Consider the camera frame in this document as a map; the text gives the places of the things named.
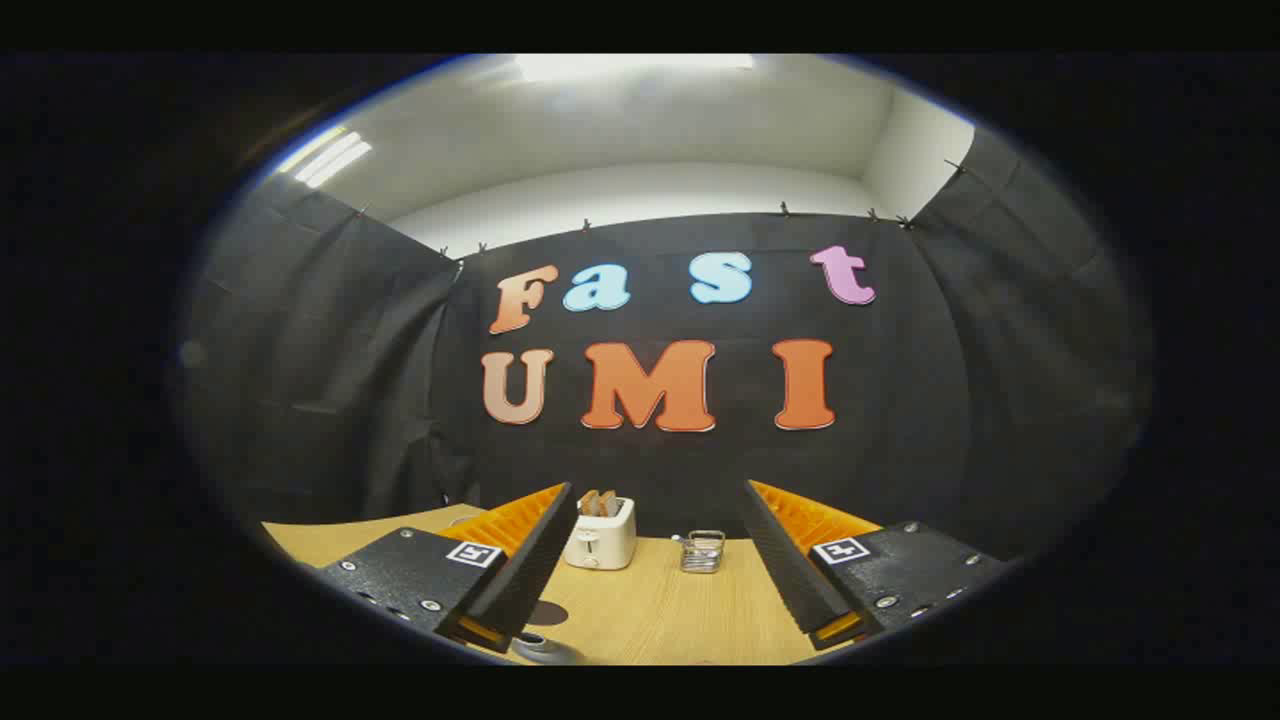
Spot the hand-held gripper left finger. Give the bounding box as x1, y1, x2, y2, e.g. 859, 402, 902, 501
318, 482, 581, 653

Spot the white toaster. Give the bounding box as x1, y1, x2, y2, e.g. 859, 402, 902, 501
563, 497, 637, 571

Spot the wide ceiling light panel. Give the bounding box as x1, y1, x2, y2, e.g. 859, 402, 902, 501
515, 54, 753, 83

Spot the striped ceiling light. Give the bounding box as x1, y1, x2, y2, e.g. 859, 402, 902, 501
278, 128, 373, 189

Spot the silver juice bottle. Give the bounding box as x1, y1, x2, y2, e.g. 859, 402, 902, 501
510, 632, 586, 666

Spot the wooden table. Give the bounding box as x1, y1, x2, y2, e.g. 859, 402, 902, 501
262, 503, 881, 666

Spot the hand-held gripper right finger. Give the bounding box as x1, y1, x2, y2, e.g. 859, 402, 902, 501
740, 479, 1009, 653

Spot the metal wire rack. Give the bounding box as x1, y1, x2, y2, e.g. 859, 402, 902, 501
672, 530, 726, 574

